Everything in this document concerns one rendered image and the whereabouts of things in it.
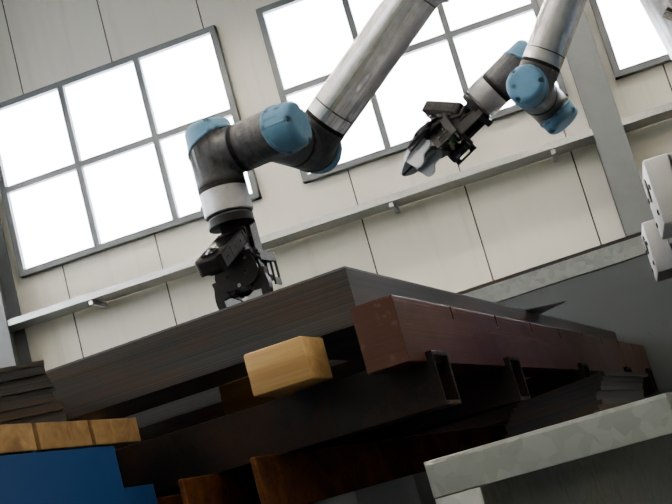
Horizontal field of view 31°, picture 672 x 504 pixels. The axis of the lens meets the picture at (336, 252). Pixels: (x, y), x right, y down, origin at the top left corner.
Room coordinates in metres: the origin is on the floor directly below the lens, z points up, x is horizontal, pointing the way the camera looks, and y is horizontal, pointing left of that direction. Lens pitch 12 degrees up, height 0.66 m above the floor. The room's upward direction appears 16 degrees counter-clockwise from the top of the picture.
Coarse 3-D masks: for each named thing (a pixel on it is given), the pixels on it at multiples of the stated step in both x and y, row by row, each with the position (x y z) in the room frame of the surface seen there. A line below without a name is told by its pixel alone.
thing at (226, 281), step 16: (208, 224) 1.77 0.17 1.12; (224, 224) 1.77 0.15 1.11; (240, 224) 1.78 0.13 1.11; (256, 240) 1.82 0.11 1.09; (240, 256) 1.76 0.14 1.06; (256, 256) 1.75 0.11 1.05; (272, 256) 1.81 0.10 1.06; (224, 272) 1.77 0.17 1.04; (240, 272) 1.76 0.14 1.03; (256, 272) 1.75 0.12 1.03; (272, 272) 1.80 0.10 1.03; (224, 288) 1.77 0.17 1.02; (240, 288) 1.77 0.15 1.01
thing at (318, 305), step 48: (288, 288) 1.10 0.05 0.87; (336, 288) 1.09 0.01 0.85; (384, 288) 1.17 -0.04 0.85; (432, 288) 1.34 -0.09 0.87; (192, 336) 1.14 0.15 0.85; (240, 336) 1.12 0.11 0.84; (288, 336) 1.10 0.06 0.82; (336, 336) 1.12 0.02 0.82; (96, 384) 1.17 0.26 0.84; (144, 384) 1.16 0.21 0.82; (192, 384) 1.18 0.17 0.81; (144, 432) 1.48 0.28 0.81
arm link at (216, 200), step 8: (224, 184) 1.75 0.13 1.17; (232, 184) 1.76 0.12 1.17; (240, 184) 1.77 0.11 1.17; (208, 192) 1.76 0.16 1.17; (216, 192) 1.75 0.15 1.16; (224, 192) 1.75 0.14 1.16; (232, 192) 1.75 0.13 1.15; (240, 192) 1.76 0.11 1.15; (248, 192) 1.78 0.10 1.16; (200, 200) 1.78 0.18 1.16; (208, 200) 1.76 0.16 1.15; (216, 200) 1.75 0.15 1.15; (224, 200) 1.75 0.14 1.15; (232, 200) 1.75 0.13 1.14; (240, 200) 1.76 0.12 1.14; (248, 200) 1.77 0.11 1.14; (200, 208) 1.80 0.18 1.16; (208, 208) 1.76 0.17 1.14; (216, 208) 1.75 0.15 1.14; (224, 208) 1.75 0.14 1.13; (232, 208) 1.75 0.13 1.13; (240, 208) 1.76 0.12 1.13; (248, 208) 1.78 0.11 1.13; (208, 216) 1.77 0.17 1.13
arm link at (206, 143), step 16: (192, 128) 1.76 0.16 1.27; (208, 128) 1.75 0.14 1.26; (224, 128) 1.75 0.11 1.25; (192, 144) 1.76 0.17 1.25; (208, 144) 1.75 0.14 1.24; (224, 144) 1.74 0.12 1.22; (192, 160) 1.77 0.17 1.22; (208, 160) 1.75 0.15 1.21; (224, 160) 1.75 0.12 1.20; (208, 176) 1.75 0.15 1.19; (224, 176) 1.75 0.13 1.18; (240, 176) 1.77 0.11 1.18
